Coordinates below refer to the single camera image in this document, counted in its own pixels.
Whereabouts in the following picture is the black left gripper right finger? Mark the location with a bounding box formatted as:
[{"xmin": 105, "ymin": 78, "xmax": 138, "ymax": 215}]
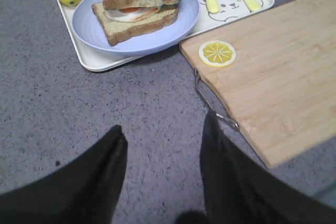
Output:
[{"xmin": 200, "ymin": 111, "xmax": 335, "ymax": 223}]

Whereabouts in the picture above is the lemon slice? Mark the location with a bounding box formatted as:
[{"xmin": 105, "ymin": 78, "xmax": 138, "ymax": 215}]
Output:
[{"xmin": 198, "ymin": 40, "xmax": 236, "ymax": 67}]

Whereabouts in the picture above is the fried egg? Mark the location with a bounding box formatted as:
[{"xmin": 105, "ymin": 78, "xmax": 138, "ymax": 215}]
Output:
[{"xmin": 103, "ymin": 7, "xmax": 161, "ymax": 23}]

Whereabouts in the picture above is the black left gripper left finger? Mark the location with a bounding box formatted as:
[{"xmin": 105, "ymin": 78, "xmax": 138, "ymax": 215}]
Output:
[{"xmin": 1, "ymin": 125, "xmax": 128, "ymax": 223}]

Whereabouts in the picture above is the white bear tray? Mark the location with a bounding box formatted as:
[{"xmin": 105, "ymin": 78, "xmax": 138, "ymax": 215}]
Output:
[{"xmin": 55, "ymin": 0, "xmax": 276, "ymax": 72}]

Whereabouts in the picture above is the metal board handle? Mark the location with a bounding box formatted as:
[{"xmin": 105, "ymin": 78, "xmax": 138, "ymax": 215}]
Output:
[{"xmin": 194, "ymin": 68, "xmax": 240, "ymax": 131}]

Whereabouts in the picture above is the wooden cutting board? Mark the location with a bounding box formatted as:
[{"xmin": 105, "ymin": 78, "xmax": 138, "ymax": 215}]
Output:
[{"xmin": 180, "ymin": 0, "xmax": 335, "ymax": 168}]

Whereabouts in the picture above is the blue round plate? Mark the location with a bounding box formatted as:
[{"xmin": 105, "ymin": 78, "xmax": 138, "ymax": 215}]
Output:
[{"xmin": 72, "ymin": 0, "xmax": 200, "ymax": 57}]

